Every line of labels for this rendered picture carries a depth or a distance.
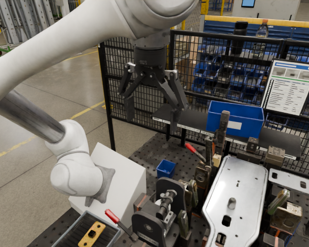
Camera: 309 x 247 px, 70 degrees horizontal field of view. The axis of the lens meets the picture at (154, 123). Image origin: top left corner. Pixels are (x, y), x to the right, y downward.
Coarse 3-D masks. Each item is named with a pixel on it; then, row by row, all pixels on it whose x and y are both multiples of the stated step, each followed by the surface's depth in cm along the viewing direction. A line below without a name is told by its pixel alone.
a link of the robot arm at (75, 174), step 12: (72, 156) 102; (84, 156) 106; (60, 168) 96; (72, 168) 96; (84, 168) 101; (96, 168) 111; (60, 180) 94; (72, 180) 95; (84, 180) 99; (96, 180) 106; (60, 192) 98; (72, 192) 98; (84, 192) 102; (96, 192) 109
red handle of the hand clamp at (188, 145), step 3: (186, 144) 104; (189, 144) 104; (186, 147) 104; (189, 147) 103; (192, 147) 104; (192, 150) 103; (195, 150) 103; (195, 153) 103; (198, 153) 104; (198, 156) 103; (201, 156) 103; (201, 159) 103; (204, 159) 103; (204, 162) 103
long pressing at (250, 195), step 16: (224, 160) 115; (240, 160) 116; (224, 176) 106; (240, 176) 106; (256, 176) 106; (208, 192) 98; (224, 192) 98; (240, 192) 98; (256, 192) 98; (208, 208) 91; (224, 208) 91; (240, 208) 91; (256, 208) 91; (208, 224) 85; (240, 224) 85; (256, 224) 85; (208, 240) 79; (240, 240) 79
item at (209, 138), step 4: (208, 136) 97; (204, 140) 97; (208, 140) 95; (212, 140) 96; (216, 140) 95; (208, 144) 96; (216, 144) 95; (208, 148) 97; (208, 152) 98; (208, 156) 99; (212, 156) 102; (208, 160) 100; (212, 160) 103; (208, 164) 101; (212, 164) 104
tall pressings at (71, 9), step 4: (52, 0) 1366; (68, 0) 1456; (72, 0) 1477; (52, 4) 1378; (56, 4) 1402; (68, 4) 1469; (72, 4) 1490; (52, 8) 1392; (72, 8) 1481; (52, 12) 1406
